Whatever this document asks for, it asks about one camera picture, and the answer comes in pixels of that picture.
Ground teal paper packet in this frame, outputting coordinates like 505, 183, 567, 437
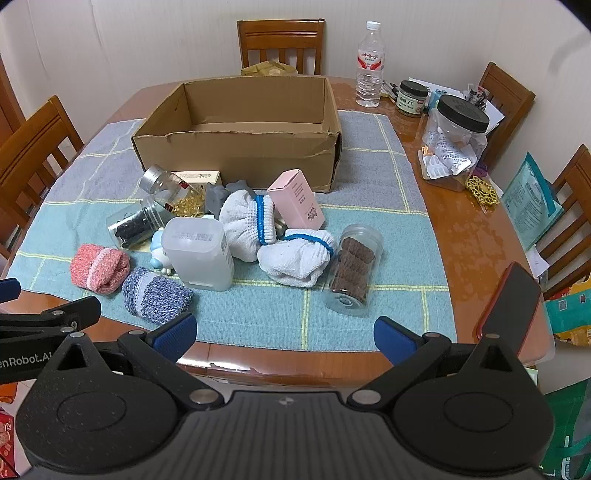
501, 152, 565, 250

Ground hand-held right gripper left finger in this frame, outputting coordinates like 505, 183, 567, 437
45, 311, 222, 411

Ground green printed bag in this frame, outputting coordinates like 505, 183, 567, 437
542, 277, 591, 347

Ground gold foil bag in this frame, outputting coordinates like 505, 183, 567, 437
241, 61, 300, 77

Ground wooden chair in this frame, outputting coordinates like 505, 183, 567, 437
478, 62, 536, 171
526, 144, 591, 296
0, 95, 85, 259
237, 18, 325, 76

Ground translucent white plastic bottle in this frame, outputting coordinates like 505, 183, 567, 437
165, 217, 235, 292

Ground grey soft toy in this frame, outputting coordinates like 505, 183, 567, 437
204, 180, 254, 217

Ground white sock with blue stripe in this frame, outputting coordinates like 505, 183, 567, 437
257, 229, 335, 289
219, 189, 278, 263

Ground phone in red case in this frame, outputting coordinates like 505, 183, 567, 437
473, 261, 542, 342

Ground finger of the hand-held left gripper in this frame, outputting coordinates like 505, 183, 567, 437
0, 277, 22, 304
0, 296, 103, 335

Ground blue knitted sock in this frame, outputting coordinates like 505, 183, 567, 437
121, 267, 195, 330

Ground pen holder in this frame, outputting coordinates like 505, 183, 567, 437
464, 83, 490, 110

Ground silver-lid jar of yellow capsules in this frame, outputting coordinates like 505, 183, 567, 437
141, 165, 206, 217

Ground green jar with black lid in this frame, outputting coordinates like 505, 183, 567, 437
396, 80, 429, 117

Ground large clear jar black lid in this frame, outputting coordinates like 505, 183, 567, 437
418, 95, 490, 192

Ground blue and white figurine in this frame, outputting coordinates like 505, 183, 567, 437
150, 227, 175, 275

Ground pile of white papers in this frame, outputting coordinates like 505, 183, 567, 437
406, 76, 506, 131

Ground gold metal trivet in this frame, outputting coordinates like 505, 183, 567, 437
464, 175, 503, 209

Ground clear jar of dark pieces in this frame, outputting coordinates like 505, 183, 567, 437
107, 196, 166, 251

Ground plain green bag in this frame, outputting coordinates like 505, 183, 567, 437
540, 378, 591, 480

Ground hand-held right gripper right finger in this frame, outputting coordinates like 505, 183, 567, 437
346, 316, 528, 411

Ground clear plastic water bottle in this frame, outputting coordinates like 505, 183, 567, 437
355, 21, 385, 108

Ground red printed box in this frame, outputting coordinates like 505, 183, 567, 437
0, 383, 22, 478

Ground cream carton with pink end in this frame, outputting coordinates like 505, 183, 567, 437
170, 171, 221, 186

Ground wooden door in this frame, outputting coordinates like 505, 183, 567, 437
0, 55, 27, 137

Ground brown cardboard box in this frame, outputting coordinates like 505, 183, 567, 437
131, 75, 343, 193

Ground pink knitted sock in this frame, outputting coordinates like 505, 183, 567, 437
70, 244, 131, 295

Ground blue checked tablecloth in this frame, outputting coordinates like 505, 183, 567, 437
7, 111, 459, 352

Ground clear jar of brown cookies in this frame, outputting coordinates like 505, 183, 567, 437
323, 224, 384, 317

